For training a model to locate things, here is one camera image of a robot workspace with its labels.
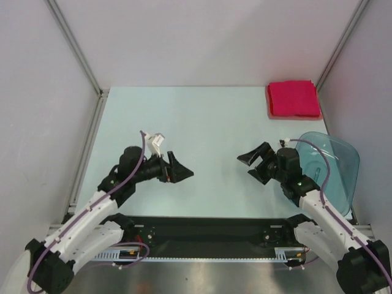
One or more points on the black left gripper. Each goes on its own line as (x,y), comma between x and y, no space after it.
(176,173)

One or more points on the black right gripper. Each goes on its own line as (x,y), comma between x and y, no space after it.
(266,153)

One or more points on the magenta pink t shirt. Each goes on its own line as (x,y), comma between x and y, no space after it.
(293,99)

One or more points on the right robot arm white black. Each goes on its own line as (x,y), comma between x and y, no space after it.
(360,264)

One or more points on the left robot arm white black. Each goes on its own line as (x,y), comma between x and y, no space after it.
(56,260)

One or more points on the folded red t shirt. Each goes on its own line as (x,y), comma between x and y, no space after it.
(271,105)

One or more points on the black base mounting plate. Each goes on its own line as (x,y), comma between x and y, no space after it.
(201,236)

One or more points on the teal transparent plastic bin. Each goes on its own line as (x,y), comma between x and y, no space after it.
(325,157)

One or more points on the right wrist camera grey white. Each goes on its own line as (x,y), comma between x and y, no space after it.
(284,142)

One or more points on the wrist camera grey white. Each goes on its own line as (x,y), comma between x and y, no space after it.
(284,142)
(154,142)

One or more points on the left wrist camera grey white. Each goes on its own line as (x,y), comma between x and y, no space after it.
(154,142)

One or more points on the grey slotted cable duct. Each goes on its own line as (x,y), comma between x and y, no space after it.
(124,257)

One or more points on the front aluminium frame rail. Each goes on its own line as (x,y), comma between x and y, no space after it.
(364,229)

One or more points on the right aluminium frame post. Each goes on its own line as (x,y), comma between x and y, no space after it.
(343,40)

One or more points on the aluminium frame post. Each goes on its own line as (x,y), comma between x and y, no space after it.
(73,44)
(343,40)

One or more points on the left aluminium frame post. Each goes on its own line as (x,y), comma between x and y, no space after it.
(73,44)

